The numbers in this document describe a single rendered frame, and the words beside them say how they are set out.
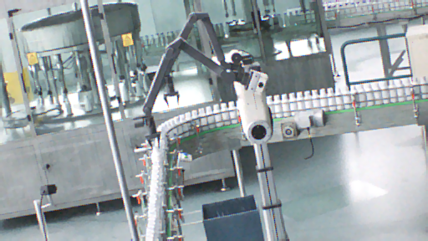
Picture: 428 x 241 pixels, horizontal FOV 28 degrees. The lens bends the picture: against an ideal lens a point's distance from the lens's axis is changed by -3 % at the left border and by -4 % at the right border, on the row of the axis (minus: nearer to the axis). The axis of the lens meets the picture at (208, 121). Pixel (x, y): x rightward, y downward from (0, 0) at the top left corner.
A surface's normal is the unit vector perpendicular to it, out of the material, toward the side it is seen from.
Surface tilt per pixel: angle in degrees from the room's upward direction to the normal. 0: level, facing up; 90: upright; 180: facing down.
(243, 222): 90
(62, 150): 90
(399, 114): 90
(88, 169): 90
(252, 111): 101
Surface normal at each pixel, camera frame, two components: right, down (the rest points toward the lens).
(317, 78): 0.04, 0.19
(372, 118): -0.26, 0.24
